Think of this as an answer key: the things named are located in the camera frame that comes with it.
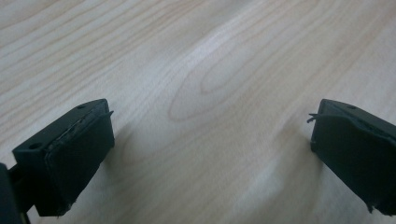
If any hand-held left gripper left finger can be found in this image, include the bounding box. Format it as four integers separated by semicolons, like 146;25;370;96
12;98;116;217

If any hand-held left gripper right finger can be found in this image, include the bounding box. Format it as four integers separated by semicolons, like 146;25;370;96
306;98;396;217

